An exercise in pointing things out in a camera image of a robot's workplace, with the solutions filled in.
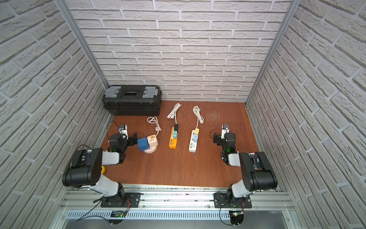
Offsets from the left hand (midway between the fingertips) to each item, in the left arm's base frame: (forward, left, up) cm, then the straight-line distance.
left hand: (130, 131), depth 94 cm
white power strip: (-10, -42, -3) cm, 44 cm away
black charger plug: (+5, -31, -1) cm, 32 cm away
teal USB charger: (-4, -31, +1) cm, 31 cm away
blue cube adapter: (-11, -10, +1) cm, 15 cm away
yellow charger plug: (-1, -45, +1) cm, 45 cm away
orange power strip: (-7, -29, -3) cm, 30 cm away
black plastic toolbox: (+20, 0, +10) cm, 22 cm away
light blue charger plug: (-6, -44, 0) cm, 45 cm away
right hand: (-2, -64, +1) cm, 64 cm away
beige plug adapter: (-9, -17, +2) cm, 19 cm away
